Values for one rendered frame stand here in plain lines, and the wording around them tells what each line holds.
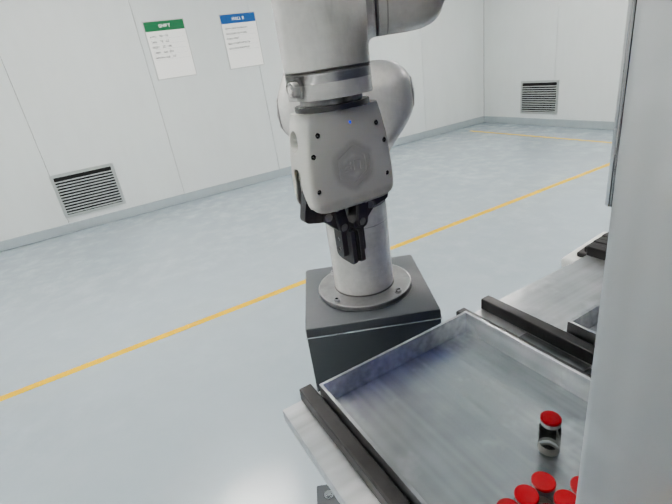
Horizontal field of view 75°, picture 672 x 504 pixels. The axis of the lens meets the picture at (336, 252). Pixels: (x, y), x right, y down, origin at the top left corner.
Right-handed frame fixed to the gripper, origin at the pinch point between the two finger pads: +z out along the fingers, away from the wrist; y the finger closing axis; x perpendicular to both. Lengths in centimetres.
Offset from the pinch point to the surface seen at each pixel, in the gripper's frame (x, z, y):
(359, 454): -8.8, 20.3, -7.3
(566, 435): -19.2, 22.1, 13.2
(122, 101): 485, -8, 23
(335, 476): -8.0, 22.3, -10.3
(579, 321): -9.3, 19.6, 30.1
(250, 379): 128, 110, 8
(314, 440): -2.1, 22.3, -9.9
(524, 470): -19.4, 22.1, 6.0
